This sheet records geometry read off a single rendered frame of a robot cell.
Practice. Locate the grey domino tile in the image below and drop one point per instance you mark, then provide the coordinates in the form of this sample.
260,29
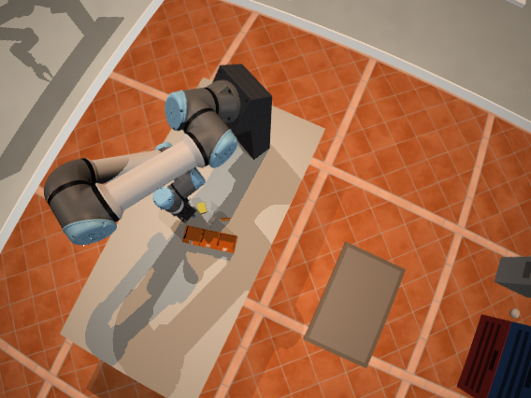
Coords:
210,221

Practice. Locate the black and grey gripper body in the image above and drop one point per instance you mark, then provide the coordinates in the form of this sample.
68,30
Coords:
183,212

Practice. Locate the orange rack of bins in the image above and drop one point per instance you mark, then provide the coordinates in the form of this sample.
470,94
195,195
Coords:
209,239

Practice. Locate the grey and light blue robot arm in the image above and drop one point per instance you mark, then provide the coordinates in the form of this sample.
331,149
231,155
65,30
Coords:
87,209

